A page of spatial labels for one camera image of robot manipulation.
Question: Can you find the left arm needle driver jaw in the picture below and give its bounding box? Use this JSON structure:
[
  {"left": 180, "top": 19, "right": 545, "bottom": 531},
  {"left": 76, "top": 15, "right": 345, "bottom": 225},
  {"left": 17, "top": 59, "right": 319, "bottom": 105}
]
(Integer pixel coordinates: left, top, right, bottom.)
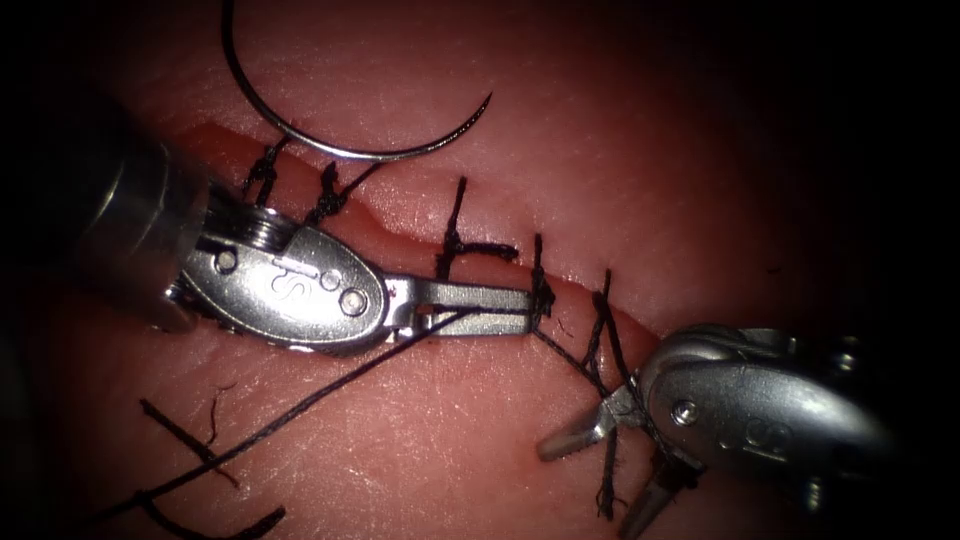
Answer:
[
  {"left": 392, "top": 311, "right": 537, "bottom": 344},
  {"left": 403, "top": 275, "right": 537, "bottom": 311}
]

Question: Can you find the right arm needle driver jaw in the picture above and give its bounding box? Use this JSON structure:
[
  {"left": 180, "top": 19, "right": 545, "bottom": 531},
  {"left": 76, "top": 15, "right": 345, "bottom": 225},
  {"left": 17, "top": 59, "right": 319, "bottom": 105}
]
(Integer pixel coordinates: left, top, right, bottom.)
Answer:
[
  {"left": 535, "top": 385, "right": 648, "bottom": 463},
  {"left": 617, "top": 478, "right": 688, "bottom": 540}
]

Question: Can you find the left arm needle driver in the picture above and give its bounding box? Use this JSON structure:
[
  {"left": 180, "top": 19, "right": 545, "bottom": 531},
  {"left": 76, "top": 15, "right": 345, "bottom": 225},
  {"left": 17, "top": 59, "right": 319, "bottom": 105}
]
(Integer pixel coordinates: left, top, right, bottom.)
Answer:
[{"left": 176, "top": 196, "right": 412, "bottom": 358}]

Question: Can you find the right arm needle driver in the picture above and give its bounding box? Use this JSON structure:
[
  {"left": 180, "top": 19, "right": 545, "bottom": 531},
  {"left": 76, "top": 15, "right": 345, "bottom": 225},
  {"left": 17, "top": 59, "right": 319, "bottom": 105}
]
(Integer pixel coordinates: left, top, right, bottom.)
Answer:
[{"left": 637, "top": 323, "right": 903, "bottom": 516}]

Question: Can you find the black stitching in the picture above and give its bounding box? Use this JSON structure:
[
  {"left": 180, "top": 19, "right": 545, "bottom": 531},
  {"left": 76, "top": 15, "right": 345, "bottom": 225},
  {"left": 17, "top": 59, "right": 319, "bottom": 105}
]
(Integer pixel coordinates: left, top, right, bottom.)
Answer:
[{"left": 241, "top": 134, "right": 640, "bottom": 523}]

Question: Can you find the tissue pad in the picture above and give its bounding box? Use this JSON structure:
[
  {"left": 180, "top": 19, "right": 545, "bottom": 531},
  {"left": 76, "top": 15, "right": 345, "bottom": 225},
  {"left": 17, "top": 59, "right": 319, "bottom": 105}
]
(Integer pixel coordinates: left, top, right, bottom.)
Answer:
[{"left": 0, "top": 0, "right": 960, "bottom": 540}]

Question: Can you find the curved steel needle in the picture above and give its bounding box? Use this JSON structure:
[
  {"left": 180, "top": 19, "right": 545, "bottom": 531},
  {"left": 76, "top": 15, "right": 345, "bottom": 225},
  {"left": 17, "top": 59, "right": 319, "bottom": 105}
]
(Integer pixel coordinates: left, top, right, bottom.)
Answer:
[{"left": 218, "top": 0, "right": 495, "bottom": 163}]

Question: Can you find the straight cut-off black thread piece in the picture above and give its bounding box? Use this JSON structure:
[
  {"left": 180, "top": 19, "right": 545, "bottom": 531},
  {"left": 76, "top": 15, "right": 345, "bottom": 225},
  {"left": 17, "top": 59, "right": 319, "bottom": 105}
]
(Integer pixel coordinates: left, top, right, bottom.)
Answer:
[{"left": 139, "top": 398, "right": 241, "bottom": 490}]

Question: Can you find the curved cut-off black thread piece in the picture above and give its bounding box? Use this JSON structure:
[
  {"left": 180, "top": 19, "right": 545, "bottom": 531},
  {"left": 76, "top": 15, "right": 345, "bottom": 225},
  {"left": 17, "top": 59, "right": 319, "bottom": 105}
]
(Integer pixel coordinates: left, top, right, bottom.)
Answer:
[{"left": 133, "top": 490, "right": 288, "bottom": 540}]

